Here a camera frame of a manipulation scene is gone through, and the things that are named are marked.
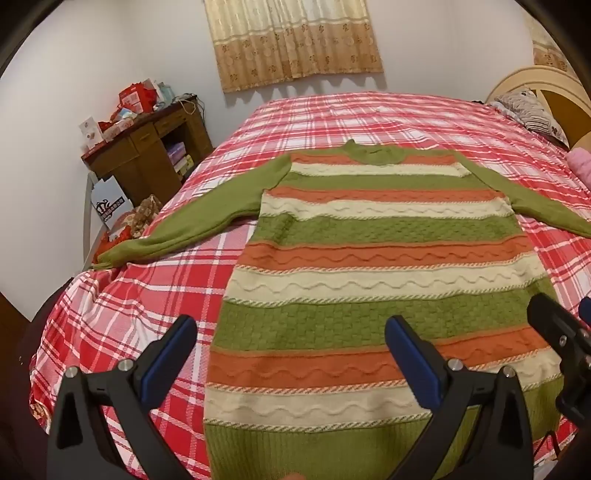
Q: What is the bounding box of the stack of boxes under desk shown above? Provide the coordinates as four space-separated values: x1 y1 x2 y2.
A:
166 142 195 180

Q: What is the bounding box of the brown wooden desk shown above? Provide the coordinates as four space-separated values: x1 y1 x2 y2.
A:
81 95 214 206

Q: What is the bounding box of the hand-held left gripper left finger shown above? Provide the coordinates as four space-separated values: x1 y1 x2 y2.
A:
46 315 198 480

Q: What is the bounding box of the brown patterned bag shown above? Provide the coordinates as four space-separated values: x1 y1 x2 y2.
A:
127 195 163 238

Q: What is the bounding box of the red plastic bag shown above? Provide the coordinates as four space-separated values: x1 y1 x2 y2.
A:
95 212 136 259

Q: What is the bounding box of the red gift bag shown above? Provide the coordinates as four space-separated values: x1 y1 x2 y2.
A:
118 80 156 114

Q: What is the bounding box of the brown wooden door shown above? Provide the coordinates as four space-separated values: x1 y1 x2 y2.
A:
0 290 37 325

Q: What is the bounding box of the beige patterned window curtain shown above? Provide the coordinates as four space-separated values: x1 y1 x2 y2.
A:
204 0 385 94

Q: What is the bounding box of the flat box with blue picture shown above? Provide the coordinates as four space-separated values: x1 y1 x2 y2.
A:
112 106 140 131

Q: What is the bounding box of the small white picture box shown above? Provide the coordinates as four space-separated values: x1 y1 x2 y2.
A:
78 117 104 149

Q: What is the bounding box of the pink fuzzy cloth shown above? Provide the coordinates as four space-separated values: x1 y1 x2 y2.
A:
567 148 591 188

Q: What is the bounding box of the green orange cream striped sweater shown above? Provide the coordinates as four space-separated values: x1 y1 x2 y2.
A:
95 138 591 480

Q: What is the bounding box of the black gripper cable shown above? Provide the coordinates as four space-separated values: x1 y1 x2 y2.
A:
533 429 561 459

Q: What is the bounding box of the beige patterned side curtain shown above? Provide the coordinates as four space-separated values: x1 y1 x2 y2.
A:
531 23 571 72

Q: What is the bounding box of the grey patterned pillow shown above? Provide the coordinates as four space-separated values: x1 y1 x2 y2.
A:
489 88 571 148

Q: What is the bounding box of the red plaid bed sheet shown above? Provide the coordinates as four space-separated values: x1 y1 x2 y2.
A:
28 92 591 480

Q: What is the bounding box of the cream wooden headboard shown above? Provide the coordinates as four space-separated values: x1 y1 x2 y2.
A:
485 65 591 148

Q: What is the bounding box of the grey metal frame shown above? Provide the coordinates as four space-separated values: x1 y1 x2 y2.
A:
82 171 100 273

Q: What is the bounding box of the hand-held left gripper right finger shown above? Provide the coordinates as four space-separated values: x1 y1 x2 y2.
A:
385 316 536 480

